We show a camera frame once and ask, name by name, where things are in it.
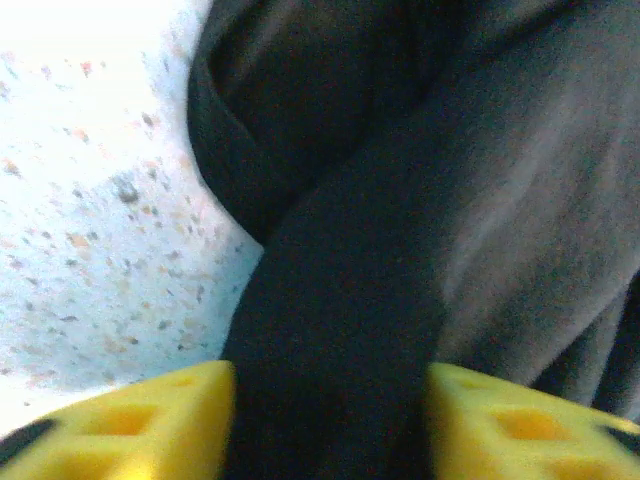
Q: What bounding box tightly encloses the black printed t-shirt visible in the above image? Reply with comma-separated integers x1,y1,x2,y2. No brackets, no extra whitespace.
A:
187,0,640,480

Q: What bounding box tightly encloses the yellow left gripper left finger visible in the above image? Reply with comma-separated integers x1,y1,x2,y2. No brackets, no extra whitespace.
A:
0,360,237,480

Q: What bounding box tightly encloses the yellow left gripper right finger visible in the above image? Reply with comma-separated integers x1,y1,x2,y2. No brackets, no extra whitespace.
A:
426,362,640,480

